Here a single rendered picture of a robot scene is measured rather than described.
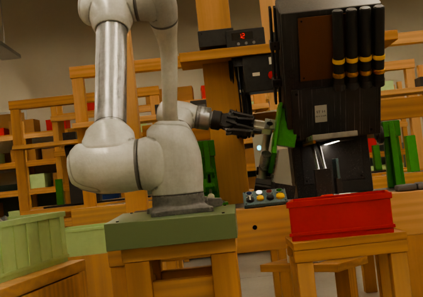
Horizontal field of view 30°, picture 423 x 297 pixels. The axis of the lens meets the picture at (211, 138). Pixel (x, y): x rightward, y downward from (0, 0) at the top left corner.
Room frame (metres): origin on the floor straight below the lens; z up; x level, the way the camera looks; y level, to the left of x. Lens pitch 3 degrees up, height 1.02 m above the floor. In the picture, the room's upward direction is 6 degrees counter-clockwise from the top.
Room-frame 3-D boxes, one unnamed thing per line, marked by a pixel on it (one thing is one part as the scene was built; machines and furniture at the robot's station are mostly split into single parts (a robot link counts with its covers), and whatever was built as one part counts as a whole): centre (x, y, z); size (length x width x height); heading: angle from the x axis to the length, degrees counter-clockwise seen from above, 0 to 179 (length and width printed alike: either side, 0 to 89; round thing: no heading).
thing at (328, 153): (3.18, -0.46, 1.07); 0.30 x 0.18 x 0.34; 90
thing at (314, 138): (2.94, -0.43, 1.11); 0.39 x 0.16 x 0.03; 0
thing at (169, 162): (2.33, 0.13, 1.09); 0.18 x 0.16 x 0.22; 87
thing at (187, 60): (3.30, -0.35, 1.52); 0.90 x 0.25 x 0.04; 90
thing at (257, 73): (3.25, -0.24, 1.42); 0.17 x 0.12 x 0.15; 90
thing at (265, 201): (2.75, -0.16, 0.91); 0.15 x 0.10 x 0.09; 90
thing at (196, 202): (2.34, 0.10, 0.95); 0.22 x 0.18 x 0.06; 99
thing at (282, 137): (2.98, -0.28, 1.17); 0.13 x 0.12 x 0.20; 90
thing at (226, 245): (2.33, 0.12, 0.83); 0.32 x 0.32 x 0.04; 88
